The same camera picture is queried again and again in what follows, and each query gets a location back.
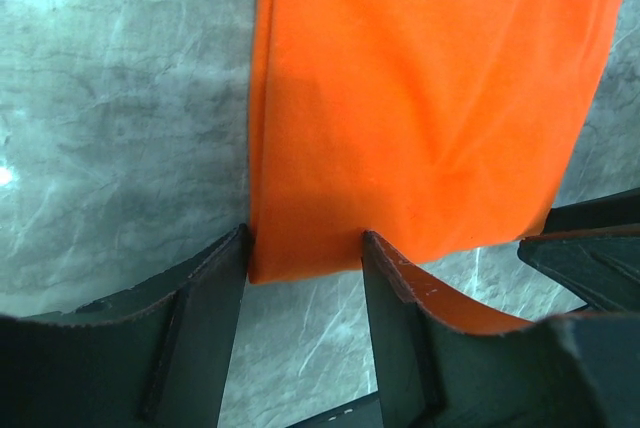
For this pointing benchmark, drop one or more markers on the orange t shirt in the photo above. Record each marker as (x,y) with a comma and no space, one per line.
(443,125)

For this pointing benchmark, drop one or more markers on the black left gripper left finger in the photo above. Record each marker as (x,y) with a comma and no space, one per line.
(154,355)

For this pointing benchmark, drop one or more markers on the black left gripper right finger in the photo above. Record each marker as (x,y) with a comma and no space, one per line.
(442,359)

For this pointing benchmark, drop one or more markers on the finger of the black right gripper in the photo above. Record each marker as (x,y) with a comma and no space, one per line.
(600,266)
(610,211)

